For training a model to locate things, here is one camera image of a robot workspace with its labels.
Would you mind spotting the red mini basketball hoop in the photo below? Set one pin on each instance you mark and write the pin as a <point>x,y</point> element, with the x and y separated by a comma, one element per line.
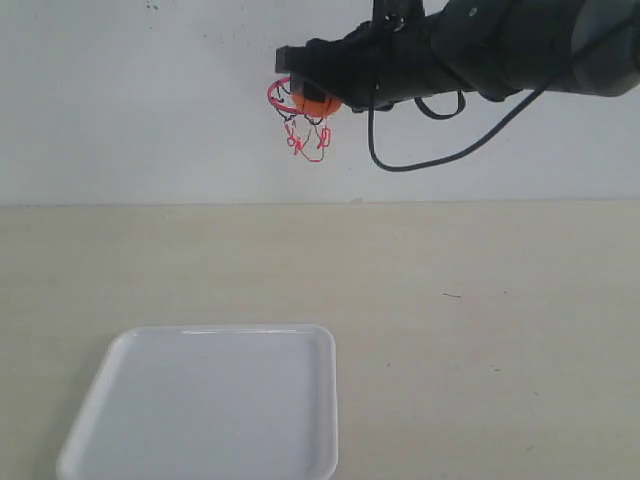
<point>306,137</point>

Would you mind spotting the white plastic tray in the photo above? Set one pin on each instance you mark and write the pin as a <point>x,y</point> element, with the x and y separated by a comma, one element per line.
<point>217,402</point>

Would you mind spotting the small orange basketball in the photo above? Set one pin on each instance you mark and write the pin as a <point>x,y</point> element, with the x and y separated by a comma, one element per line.
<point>316,108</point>

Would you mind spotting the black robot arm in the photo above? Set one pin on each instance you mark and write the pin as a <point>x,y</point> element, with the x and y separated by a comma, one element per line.
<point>493,48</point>

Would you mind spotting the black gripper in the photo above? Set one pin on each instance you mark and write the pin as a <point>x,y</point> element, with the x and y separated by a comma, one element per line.
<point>384,61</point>

